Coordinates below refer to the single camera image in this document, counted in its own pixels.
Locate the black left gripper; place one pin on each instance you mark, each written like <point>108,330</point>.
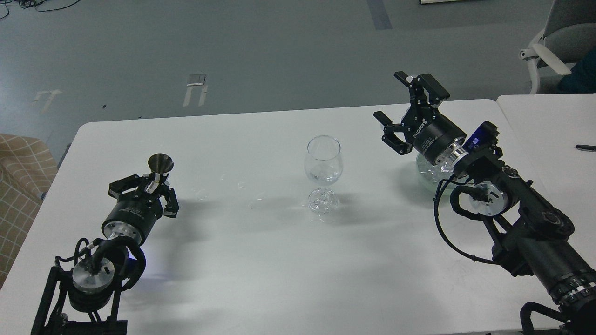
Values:
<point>137,210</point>

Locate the beige checkered sofa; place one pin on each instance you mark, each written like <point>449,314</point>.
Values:
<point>27,171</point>

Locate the person in teal shirt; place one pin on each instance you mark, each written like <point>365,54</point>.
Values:
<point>582,79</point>

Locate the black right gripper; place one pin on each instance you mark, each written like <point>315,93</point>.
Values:
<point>424,128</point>

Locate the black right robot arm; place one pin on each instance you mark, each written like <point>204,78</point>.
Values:
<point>530,235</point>

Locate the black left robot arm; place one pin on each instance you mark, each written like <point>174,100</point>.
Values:
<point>83,292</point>

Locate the white office chair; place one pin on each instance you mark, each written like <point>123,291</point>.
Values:
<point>569,34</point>

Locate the clear wine glass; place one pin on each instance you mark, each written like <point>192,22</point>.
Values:
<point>323,165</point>

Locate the steel double jigger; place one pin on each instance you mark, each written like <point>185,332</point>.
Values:
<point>160,166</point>

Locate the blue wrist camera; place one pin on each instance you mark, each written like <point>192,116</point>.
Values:
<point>484,136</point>

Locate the green bowl of ice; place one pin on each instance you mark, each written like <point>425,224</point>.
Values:
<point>430,175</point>

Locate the black pen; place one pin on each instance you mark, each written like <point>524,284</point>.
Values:
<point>587,148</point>

